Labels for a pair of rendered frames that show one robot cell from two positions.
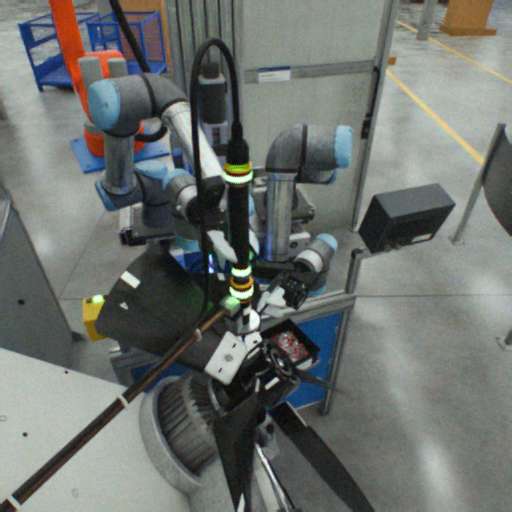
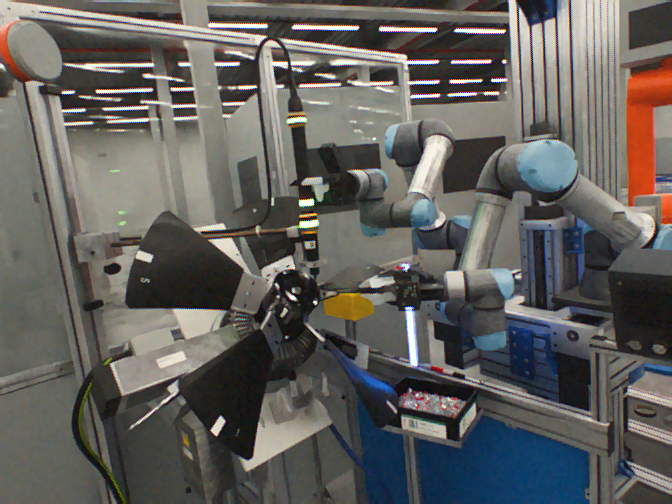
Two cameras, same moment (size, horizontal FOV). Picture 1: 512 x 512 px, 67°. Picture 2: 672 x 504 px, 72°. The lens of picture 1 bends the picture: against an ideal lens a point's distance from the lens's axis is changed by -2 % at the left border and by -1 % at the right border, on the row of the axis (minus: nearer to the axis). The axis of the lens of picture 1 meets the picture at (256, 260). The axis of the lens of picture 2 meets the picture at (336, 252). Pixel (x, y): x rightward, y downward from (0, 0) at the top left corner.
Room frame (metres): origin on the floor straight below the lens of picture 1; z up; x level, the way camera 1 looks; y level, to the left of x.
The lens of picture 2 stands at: (0.21, -1.05, 1.47)
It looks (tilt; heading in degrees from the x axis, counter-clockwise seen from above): 9 degrees down; 69
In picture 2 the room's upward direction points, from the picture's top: 6 degrees counter-clockwise
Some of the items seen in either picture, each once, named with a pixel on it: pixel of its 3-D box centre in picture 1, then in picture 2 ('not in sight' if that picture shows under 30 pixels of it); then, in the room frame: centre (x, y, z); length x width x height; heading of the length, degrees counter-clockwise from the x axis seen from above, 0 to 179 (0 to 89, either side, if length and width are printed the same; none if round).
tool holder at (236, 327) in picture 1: (239, 310); (307, 245); (0.56, 0.03, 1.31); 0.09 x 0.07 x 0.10; 144
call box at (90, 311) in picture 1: (115, 315); (348, 303); (0.81, 0.43, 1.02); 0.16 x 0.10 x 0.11; 109
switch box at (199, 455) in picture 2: not in sight; (203, 449); (0.24, 0.27, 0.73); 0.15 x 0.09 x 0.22; 109
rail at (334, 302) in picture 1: (241, 327); (444, 385); (0.94, 0.05, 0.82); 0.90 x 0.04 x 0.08; 109
